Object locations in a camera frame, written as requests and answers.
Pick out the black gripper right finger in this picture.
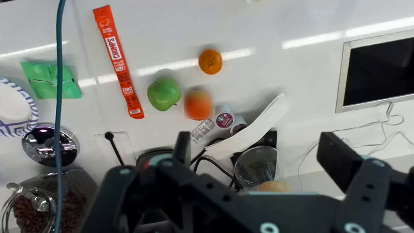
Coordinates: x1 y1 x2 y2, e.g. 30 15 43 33
317 132 392 233

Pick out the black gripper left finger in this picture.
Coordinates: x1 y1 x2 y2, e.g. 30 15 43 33
82 165 139 233

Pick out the black measuring spoon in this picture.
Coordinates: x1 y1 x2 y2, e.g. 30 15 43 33
104 132 126 165

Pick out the chrome jar lid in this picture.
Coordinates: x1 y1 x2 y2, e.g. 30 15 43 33
22 124 80 167

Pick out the blue patterned paper bowl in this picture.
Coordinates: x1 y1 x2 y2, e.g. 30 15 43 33
0 76 39 137

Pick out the black scale under carafe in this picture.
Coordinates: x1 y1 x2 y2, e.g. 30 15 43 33
230 129 278 164

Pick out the black countertop cutout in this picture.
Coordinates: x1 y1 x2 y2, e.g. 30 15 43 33
335 30 414 112

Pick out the green apple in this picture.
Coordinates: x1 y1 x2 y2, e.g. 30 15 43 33
148 76 181 111

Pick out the red orange apple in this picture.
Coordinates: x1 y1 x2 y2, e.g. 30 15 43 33
184 89 212 120

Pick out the coffee pod capsule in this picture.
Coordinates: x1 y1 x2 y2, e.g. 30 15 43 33
189 109 249 146

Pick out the small orange mandarin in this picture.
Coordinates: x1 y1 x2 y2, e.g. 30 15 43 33
198 49 223 75

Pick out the orange snack stick packet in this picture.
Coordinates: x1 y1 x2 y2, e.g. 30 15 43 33
93 5 145 119

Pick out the white charger cable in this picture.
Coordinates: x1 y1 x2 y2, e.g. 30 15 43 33
296 101 414 173

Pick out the teal blue cable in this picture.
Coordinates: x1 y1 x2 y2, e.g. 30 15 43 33
53 0 69 233

